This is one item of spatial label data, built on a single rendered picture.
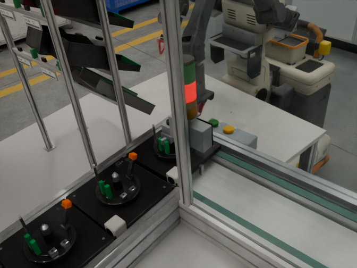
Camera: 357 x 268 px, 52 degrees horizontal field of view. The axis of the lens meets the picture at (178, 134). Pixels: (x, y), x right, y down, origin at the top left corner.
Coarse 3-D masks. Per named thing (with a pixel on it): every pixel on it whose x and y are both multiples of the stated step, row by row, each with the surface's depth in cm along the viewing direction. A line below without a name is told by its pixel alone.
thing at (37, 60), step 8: (8, 8) 110; (32, 16) 102; (40, 16) 99; (64, 16) 123; (88, 24) 116; (96, 24) 113; (16, 48) 123; (24, 56) 120; (48, 64) 111; (104, 72) 124
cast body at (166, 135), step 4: (168, 120) 120; (164, 124) 120; (168, 124) 120; (164, 128) 120; (168, 128) 119; (164, 132) 122; (168, 132) 120; (164, 136) 122; (168, 136) 120; (160, 140) 121; (164, 140) 121; (168, 140) 121; (172, 140) 121
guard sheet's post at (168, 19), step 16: (160, 0) 73; (176, 32) 77; (176, 48) 78; (176, 64) 80; (176, 80) 82; (176, 96) 85; (176, 112) 88; (176, 128) 92; (176, 144) 95; (176, 160) 99
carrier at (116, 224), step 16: (96, 176) 111; (112, 176) 109; (128, 176) 114; (144, 176) 118; (80, 192) 114; (96, 192) 111; (112, 192) 110; (128, 192) 110; (144, 192) 112; (160, 192) 112; (80, 208) 109; (96, 208) 108; (112, 208) 108; (128, 208) 107; (144, 208) 107; (112, 224) 101; (128, 224) 103
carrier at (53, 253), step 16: (32, 224) 105; (48, 224) 103; (80, 224) 104; (96, 224) 104; (16, 240) 101; (32, 240) 92; (48, 240) 96; (64, 240) 96; (80, 240) 100; (96, 240) 99; (112, 240) 100; (0, 256) 97; (16, 256) 97; (32, 256) 94; (48, 256) 94; (64, 256) 95; (80, 256) 95
